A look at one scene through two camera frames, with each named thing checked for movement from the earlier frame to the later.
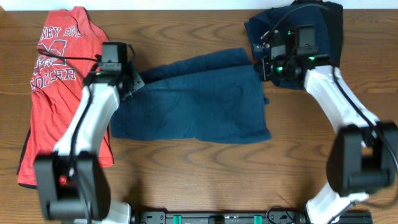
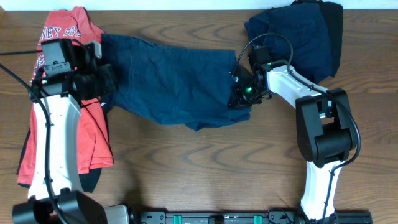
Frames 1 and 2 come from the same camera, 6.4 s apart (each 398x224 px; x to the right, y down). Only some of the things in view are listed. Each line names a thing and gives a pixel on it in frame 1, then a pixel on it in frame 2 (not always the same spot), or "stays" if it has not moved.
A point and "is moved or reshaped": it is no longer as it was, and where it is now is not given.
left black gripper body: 135,83 -> 107,79
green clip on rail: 177,219 stays
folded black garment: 335,16 stays
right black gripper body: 261,70 -> 237,90
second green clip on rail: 258,219 stays
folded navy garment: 305,14 stays
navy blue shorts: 214,96 is moved or reshaped
